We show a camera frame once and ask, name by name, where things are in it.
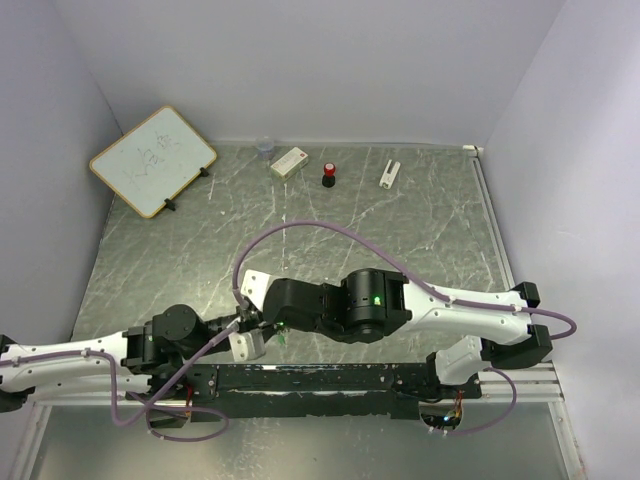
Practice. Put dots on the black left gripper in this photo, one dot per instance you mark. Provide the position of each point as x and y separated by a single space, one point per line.
250 318

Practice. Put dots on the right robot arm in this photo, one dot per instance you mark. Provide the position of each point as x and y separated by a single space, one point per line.
370 305

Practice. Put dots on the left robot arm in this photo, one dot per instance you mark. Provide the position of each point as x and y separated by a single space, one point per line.
157 352

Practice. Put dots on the red and black stamp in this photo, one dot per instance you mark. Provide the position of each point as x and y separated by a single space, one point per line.
328 179

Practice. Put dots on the white cardboard box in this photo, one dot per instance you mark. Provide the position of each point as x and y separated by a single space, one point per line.
290 163

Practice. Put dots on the small clear plastic cup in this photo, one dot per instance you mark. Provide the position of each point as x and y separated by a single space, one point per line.
266 147

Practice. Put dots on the white stapler remover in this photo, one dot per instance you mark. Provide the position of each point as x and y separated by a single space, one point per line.
389 174

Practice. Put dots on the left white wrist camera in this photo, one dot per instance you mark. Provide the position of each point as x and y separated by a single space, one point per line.
247 346

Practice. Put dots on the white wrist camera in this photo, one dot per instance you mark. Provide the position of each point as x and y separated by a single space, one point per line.
255 285
247 346

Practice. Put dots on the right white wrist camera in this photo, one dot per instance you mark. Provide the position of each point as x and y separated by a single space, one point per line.
255 285

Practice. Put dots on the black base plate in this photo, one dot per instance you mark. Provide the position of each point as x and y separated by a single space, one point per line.
395 389

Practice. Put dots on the white board with wooden frame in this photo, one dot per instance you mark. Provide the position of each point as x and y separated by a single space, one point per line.
154 162

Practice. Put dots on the aluminium rail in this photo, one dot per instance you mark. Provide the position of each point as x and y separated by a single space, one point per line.
539 384

